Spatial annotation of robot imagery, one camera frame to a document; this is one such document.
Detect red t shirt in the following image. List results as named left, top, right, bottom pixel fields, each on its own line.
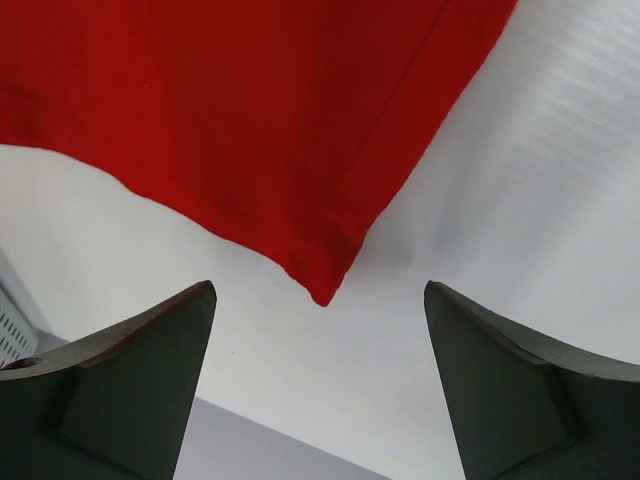
left=1, top=0, right=516, bottom=306

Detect white plastic basket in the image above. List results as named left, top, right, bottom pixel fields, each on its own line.
left=1, top=252, right=39, bottom=368

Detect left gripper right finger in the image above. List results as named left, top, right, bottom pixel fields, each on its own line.
left=424, top=281, right=639, bottom=480

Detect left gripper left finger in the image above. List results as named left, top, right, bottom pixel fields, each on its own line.
left=1, top=281, right=217, bottom=479

